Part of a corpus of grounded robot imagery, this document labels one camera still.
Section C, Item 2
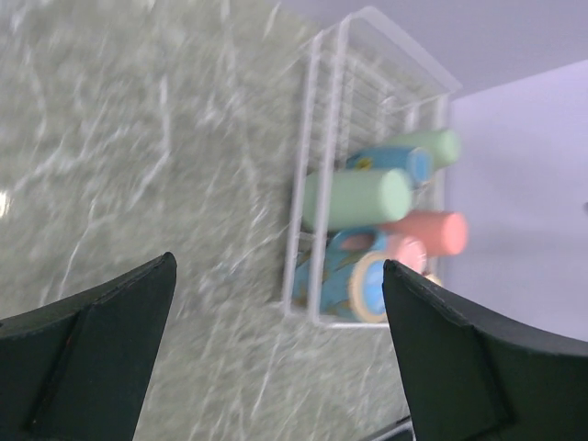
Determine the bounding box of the blue mug grey interior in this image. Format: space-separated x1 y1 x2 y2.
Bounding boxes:
345 145 434 187

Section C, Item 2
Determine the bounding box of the pink faceted mug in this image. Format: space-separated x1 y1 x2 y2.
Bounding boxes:
385 233 427 274

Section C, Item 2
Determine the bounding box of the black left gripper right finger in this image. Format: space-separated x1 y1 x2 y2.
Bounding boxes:
382 260 587 440

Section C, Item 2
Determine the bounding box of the coral pink tumbler cup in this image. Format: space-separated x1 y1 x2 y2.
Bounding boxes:
379 210 469 257

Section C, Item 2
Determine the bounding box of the steel and brown cup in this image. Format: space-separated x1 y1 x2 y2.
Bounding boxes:
424 272 443 287

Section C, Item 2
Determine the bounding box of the small green cup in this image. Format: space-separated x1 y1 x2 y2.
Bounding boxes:
386 129 462 170

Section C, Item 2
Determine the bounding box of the blue butterfly mug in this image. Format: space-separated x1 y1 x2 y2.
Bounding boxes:
319 227 390 323

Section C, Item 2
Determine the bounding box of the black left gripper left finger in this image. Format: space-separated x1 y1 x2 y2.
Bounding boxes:
1 253 177 440

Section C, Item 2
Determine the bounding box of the green tumbler cup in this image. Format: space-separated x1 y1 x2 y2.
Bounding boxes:
327 168 413 232

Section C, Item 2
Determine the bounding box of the white wire dish rack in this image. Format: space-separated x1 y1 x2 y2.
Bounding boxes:
282 6 465 328

